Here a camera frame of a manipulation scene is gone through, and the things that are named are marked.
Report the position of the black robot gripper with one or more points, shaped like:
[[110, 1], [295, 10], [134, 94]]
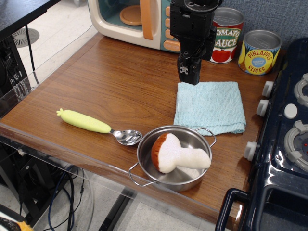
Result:
[[191, 23]]

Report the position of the plush brown white mushroom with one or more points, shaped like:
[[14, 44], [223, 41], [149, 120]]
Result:
[[168, 154]]

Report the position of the stainless steel pot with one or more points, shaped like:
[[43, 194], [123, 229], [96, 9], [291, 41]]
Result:
[[181, 178]]

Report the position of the light blue folded towel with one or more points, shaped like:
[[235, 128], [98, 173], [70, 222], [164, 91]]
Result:
[[216, 106]]

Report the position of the tomato sauce can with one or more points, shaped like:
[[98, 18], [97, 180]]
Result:
[[229, 23]]

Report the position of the toy microwave teal cream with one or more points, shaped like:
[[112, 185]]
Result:
[[140, 22]]

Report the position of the pineapple slices can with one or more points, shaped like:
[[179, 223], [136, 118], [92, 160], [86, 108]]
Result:
[[259, 52]]

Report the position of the dark blue toy stove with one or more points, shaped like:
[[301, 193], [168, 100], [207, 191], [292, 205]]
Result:
[[277, 199]]

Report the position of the black desk at left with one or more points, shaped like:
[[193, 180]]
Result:
[[14, 15]]

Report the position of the clear acrylic table guard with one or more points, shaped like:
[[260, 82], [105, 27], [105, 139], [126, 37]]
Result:
[[97, 80]]

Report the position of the yellow plush toy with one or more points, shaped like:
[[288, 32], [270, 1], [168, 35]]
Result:
[[8, 223]]

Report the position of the spoon with green handle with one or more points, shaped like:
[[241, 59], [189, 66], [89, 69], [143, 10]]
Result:
[[124, 137]]

